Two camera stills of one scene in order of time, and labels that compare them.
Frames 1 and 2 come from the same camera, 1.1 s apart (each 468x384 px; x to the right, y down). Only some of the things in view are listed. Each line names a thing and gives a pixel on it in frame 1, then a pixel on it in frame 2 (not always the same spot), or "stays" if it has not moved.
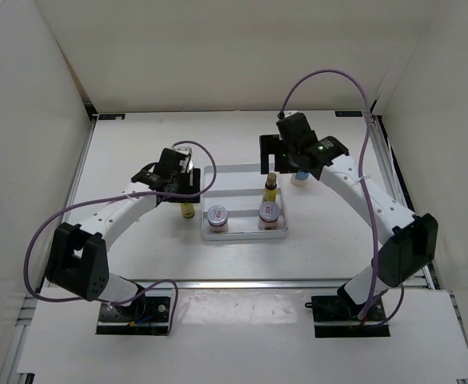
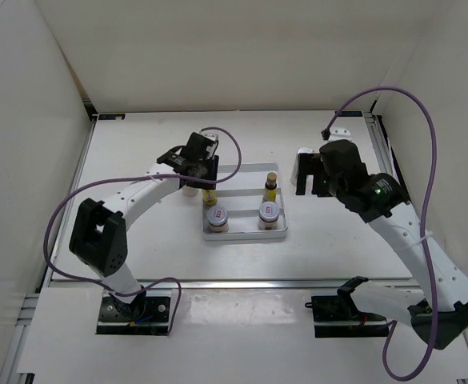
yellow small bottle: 270,186 stays
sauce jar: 268,215 stays
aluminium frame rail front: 253,284 stays
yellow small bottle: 188,210 to 210,197
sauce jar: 217,217 stays
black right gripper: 270,145 to 310,164
